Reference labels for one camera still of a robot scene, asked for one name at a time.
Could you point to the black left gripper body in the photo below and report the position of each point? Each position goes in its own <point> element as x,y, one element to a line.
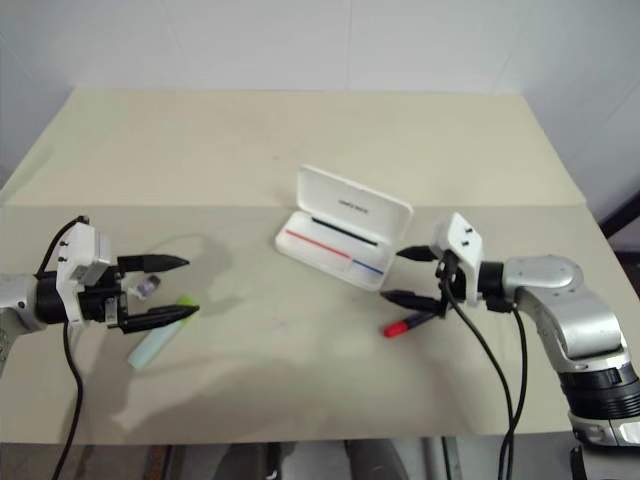
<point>97,302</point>

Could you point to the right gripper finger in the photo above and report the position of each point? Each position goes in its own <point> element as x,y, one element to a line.
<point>417,253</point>
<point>415,300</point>

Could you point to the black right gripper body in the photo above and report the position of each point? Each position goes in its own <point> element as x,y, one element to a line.
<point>452,290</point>

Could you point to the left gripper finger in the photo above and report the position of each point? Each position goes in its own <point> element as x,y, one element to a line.
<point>160,319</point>
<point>155,263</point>

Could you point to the small grey sharpener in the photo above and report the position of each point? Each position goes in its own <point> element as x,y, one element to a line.
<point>148,286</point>

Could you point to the pale highlighter with green cap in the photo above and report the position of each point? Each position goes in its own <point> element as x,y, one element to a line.
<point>150,347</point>

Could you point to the black marker with red cap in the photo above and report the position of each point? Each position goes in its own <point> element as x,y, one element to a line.
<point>397,328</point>

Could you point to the white hard pencil case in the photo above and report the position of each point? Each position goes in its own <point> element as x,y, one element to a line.
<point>350,205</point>

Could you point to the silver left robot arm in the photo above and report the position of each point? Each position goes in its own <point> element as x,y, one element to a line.
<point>15,295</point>

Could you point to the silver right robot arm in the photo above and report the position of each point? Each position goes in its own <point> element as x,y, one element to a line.
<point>550,275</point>

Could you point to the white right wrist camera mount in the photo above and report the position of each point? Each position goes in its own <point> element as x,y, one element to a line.
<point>460,235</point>

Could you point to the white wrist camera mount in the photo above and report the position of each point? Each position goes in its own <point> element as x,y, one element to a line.
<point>75,250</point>
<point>460,235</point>

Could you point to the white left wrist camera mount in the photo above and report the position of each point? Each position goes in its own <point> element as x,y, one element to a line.
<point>75,250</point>

